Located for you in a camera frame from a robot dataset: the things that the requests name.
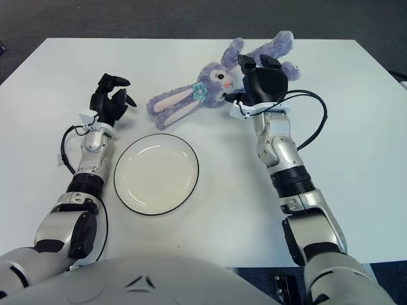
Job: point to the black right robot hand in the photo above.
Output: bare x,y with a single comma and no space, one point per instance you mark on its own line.
267,84

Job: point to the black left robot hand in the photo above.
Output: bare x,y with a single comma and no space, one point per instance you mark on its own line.
106,106

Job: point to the purple plush bunny doll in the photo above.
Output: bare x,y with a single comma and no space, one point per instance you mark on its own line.
210,82

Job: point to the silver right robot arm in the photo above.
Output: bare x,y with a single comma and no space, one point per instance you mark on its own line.
286,152

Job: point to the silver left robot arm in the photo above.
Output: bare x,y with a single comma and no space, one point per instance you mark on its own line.
92,159

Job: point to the white plate with black rim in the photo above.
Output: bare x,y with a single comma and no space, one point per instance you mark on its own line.
155,174

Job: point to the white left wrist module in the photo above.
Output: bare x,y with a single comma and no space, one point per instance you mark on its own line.
87,117

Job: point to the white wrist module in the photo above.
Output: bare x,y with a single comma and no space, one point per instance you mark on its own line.
237,111
87,117

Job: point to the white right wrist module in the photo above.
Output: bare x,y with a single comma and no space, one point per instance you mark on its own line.
237,111

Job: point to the neighbouring white table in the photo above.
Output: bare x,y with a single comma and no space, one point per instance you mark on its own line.
404,86

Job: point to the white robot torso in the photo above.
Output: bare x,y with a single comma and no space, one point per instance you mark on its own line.
143,281

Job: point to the black metal bracket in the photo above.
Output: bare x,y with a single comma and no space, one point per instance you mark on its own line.
287,289

